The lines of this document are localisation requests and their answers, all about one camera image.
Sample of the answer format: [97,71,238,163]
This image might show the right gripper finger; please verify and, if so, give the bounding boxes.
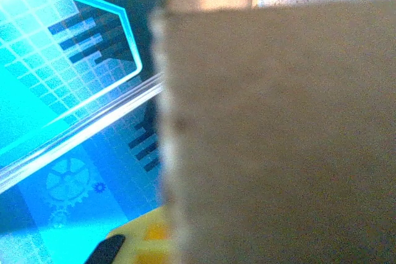
[85,205,184,264]

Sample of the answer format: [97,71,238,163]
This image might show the brown cardboard paper box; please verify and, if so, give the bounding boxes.
[148,0,396,264]

